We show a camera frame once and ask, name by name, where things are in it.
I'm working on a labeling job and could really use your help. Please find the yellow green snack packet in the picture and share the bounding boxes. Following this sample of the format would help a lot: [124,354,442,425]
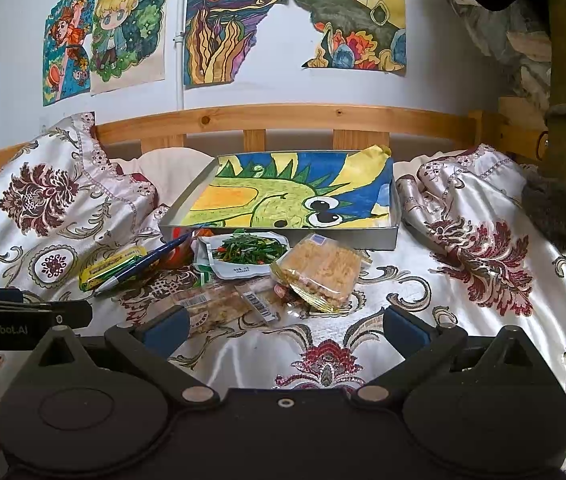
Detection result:
[79,246,147,292]

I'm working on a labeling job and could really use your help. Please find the girl with fish drawing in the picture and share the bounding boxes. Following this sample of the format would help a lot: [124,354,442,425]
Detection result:
[42,0,95,106]

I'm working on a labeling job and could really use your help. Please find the floral curtain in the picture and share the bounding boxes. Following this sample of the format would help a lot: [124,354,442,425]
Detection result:
[447,0,552,112]

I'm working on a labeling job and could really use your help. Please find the puffed rice cracker packet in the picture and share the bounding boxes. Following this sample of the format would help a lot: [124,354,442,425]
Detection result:
[270,233,372,314]

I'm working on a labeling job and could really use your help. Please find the blue calcium box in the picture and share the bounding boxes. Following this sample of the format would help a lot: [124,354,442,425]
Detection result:
[94,230,193,296]

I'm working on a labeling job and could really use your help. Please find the metal tray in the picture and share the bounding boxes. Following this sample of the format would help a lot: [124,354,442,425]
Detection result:
[159,145,401,250]

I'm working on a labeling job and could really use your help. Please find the landscape drawing torn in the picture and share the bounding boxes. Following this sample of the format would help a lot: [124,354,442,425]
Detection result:
[294,0,406,73]

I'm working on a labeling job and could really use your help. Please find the green vegetable snack packet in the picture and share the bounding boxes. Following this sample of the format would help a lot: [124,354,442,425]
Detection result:
[192,231,290,281]

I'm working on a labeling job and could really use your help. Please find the swirly purple abstract drawing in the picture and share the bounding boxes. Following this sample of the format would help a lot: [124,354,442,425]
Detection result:
[184,0,287,89]

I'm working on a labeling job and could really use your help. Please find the orange plastic snack bag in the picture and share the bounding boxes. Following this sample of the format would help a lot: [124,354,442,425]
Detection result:
[158,228,213,270]

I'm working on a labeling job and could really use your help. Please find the wooden bed rail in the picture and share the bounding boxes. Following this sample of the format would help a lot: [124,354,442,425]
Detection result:
[0,95,549,198]

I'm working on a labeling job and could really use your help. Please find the cream pillow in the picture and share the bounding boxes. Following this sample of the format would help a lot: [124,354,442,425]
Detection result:
[114,148,214,206]

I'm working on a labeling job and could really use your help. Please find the nut bar clear packet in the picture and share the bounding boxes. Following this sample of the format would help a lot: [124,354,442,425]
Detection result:
[170,276,285,337]

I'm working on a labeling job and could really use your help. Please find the dinosaur drawing paper in tray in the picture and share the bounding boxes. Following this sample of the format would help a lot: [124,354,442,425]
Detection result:
[179,145,394,230]

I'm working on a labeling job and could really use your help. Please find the white wall pipe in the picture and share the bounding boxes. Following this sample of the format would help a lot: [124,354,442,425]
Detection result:
[173,0,186,110]

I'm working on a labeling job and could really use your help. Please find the blond boy drawing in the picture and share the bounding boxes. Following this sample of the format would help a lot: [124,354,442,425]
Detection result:
[90,0,168,96]

